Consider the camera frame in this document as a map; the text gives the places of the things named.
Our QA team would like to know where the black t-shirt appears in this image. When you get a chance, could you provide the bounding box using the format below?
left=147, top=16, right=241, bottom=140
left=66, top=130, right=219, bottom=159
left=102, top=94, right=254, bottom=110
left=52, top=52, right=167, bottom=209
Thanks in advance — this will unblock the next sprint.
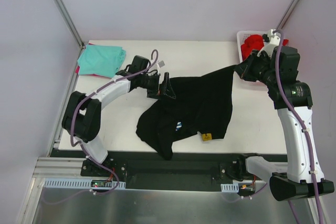
left=136, top=66, right=235, bottom=160

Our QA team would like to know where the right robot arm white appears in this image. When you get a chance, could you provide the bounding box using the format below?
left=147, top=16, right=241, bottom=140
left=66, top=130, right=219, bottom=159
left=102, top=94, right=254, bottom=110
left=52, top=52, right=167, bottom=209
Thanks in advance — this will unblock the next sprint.
left=235, top=46, right=334, bottom=201

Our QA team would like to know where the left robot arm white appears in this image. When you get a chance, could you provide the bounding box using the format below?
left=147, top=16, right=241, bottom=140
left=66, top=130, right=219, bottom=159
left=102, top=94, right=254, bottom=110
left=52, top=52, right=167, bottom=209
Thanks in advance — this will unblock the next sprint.
left=61, top=55, right=176, bottom=176

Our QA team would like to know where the red t-shirt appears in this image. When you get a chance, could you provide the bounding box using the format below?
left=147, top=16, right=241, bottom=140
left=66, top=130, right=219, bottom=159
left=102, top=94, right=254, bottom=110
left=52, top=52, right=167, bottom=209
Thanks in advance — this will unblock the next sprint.
left=240, top=34, right=289, bottom=62

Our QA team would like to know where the white plastic basket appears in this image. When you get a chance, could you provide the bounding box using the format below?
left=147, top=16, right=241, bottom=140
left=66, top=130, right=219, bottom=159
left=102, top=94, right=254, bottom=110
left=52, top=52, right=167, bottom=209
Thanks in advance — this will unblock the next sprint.
left=236, top=30, right=287, bottom=65

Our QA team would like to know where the folded teal t-shirt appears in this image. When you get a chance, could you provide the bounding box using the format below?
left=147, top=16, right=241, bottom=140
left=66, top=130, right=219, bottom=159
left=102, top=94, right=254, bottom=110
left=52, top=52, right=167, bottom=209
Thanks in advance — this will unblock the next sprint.
left=76, top=44, right=126, bottom=78

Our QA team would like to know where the right aluminium frame post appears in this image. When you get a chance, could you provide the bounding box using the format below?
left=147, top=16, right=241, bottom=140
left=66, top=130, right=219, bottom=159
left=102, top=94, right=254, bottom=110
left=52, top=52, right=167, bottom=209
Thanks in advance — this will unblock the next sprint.
left=266, top=0, right=318, bottom=49

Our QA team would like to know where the aluminium frame post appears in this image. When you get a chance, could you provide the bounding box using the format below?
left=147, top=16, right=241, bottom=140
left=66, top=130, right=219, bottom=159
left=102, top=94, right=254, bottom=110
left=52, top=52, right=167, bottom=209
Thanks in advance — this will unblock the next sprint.
left=266, top=0, right=318, bottom=49
left=54, top=0, right=85, bottom=49

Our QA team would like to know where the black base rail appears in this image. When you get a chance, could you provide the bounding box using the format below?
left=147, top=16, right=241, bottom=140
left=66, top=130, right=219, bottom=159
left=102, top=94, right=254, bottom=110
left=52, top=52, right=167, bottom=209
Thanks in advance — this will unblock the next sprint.
left=50, top=150, right=289, bottom=192

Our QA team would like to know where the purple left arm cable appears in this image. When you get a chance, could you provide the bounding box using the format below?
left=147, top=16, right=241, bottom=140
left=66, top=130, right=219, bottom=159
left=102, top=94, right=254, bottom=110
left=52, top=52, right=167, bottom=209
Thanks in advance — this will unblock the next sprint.
left=68, top=50, right=161, bottom=190

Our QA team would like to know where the left aluminium frame post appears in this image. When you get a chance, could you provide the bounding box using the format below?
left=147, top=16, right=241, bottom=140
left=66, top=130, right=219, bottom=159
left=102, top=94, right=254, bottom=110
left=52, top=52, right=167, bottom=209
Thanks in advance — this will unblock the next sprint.
left=54, top=0, right=85, bottom=49

